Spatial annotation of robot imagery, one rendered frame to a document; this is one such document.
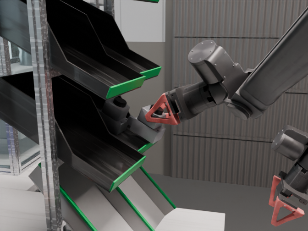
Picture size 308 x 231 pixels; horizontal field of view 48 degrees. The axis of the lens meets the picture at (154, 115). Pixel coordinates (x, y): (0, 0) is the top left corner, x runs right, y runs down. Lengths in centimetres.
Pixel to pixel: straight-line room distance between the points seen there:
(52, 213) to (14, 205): 67
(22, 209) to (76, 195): 57
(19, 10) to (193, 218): 82
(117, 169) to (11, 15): 32
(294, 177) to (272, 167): 246
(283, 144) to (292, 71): 42
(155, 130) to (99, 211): 20
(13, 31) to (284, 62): 43
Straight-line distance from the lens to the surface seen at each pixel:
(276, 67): 49
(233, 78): 64
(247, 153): 331
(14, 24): 65
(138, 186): 91
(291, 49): 44
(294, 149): 88
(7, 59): 145
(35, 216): 124
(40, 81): 59
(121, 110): 77
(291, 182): 92
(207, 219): 118
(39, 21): 58
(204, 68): 63
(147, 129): 75
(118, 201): 78
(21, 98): 66
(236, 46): 312
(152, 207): 91
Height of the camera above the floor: 147
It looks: 15 degrees down
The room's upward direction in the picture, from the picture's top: straight up
